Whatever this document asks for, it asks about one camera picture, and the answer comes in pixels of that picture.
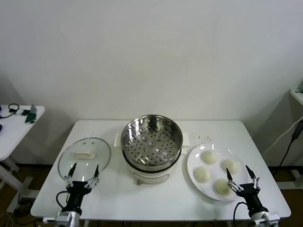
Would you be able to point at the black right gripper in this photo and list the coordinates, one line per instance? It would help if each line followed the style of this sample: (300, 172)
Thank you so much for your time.
(252, 196)

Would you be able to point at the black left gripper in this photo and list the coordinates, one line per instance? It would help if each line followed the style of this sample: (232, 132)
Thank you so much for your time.
(75, 196)

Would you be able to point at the white steamed baozi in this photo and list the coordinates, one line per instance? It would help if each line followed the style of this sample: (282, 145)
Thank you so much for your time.
(222, 188)
(209, 157)
(202, 174)
(232, 165)

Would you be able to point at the glass pot lid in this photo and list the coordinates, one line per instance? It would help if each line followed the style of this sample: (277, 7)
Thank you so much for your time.
(82, 146)

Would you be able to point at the steel steamer basket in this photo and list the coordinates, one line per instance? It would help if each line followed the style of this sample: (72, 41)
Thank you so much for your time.
(151, 142)

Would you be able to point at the white round plate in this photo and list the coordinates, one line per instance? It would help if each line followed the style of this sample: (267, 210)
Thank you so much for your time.
(196, 156)

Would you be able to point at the scattered brown crumbs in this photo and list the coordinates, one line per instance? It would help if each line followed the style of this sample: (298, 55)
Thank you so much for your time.
(206, 138)

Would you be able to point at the white electric pot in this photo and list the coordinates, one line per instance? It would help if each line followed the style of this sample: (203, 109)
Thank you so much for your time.
(151, 177)

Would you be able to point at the white side table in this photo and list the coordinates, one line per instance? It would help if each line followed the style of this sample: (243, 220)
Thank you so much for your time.
(14, 134)

